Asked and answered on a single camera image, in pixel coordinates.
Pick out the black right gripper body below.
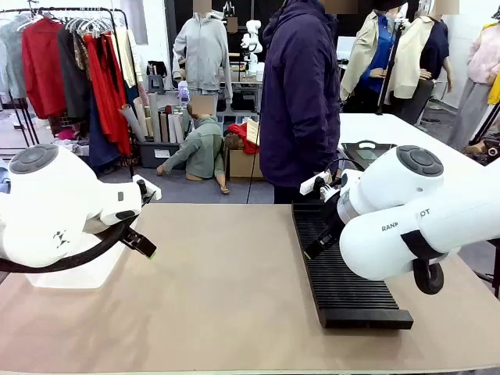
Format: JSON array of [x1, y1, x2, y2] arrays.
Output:
[[325, 195, 347, 236]]

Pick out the black plastic tray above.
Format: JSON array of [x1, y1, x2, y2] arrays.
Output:
[[341, 140, 398, 161]]

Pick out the grey storage bin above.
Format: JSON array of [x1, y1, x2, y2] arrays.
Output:
[[138, 140, 187, 170]]

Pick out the black slotted PCB rack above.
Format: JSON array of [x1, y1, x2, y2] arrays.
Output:
[[291, 201, 414, 330]]

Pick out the navy garment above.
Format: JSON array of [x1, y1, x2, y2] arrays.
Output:
[[88, 93, 122, 169]]

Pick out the clear plastic box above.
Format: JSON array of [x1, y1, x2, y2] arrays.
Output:
[[25, 234, 130, 290]]

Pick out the white paper roll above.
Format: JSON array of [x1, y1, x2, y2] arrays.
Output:
[[119, 103, 148, 142]]

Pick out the torso mannequin in green hoodie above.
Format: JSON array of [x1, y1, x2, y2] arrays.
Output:
[[155, 95, 231, 195]]

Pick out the beige paper roll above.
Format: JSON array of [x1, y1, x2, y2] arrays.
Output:
[[133, 96, 154, 138]]

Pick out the cardboard box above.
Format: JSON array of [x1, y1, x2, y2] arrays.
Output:
[[227, 147, 266, 180]]

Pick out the person in purple jacket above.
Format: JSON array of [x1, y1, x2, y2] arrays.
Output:
[[259, 0, 341, 205]]

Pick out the red cloth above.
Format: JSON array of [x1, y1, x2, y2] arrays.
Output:
[[227, 123, 261, 155]]

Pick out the red dress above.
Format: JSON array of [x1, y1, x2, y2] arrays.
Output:
[[84, 33, 132, 155]]

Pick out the purple bottle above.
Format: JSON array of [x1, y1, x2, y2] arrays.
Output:
[[177, 80, 191, 109]]

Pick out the dark grey garment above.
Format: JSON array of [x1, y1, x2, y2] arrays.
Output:
[[57, 25, 93, 122]]

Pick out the cream garment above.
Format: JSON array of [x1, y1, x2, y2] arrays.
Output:
[[111, 27, 144, 89]]

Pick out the black tripod pole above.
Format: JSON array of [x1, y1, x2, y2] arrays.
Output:
[[377, 17, 405, 116]]

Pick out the white monitor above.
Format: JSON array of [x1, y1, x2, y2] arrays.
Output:
[[335, 36, 355, 59]]

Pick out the mannequin in beige jacket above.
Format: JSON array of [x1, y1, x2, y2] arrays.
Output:
[[339, 0, 403, 114]]

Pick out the mannequin in grey hoodie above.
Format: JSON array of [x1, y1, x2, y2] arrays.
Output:
[[171, 0, 234, 105]]

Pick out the mannequin in cream jacket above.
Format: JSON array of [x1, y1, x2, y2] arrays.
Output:
[[384, 0, 454, 126]]

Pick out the red shirt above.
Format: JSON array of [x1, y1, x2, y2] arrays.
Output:
[[21, 17, 67, 120]]

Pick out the light grey garment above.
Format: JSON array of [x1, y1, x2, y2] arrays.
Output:
[[0, 15, 28, 101]]

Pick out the black clothes rack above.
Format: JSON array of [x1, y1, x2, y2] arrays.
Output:
[[0, 5, 136, 179]]

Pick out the mannequin in pink top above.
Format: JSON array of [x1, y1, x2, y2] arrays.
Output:
[[447, 11, 500, 152]]

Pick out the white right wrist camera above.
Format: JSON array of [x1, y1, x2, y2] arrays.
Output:
[[299, 171, 329, 196]]

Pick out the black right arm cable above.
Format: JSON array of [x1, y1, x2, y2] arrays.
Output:
[[412, 257, 445, 296]]

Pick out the white wire hangers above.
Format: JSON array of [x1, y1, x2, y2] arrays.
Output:
[[64, 15, 114, 37]]

